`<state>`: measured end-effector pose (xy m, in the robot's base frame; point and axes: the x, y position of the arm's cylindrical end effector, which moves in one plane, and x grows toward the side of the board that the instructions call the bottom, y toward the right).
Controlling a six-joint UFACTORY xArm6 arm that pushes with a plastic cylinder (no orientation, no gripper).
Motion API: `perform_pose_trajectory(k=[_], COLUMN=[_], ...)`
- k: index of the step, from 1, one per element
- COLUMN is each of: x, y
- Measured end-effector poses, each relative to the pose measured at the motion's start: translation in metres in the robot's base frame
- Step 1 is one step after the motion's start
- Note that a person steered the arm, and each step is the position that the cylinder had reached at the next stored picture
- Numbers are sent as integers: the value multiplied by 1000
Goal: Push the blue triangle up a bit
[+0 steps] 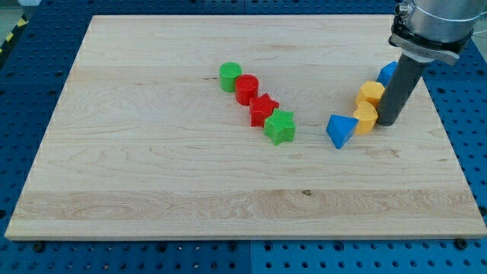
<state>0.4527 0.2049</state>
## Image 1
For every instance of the yellow heart block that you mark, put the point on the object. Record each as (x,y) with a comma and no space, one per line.
(366,115)

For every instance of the green cylinder block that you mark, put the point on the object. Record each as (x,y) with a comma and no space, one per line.
(228,74)

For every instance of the blue triangle block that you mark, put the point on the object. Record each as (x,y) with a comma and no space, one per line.
(340,129)

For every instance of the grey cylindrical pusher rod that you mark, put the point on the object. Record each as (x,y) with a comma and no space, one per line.
(402,83)

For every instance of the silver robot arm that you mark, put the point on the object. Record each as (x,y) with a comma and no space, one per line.
(428,30)

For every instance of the blue cube block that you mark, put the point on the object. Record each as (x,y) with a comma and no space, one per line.
(386,73)

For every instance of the yellow hexagon block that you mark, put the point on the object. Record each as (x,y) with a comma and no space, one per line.
(370,91)

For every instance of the red star block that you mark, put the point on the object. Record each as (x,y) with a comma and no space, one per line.
(260,108)

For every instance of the light wooden board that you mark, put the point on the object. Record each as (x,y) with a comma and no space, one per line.
(144,145)

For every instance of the green star block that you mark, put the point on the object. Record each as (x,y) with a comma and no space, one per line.
(280,126)

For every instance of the red cylinder block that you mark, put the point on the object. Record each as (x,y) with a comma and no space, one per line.
(246,87)

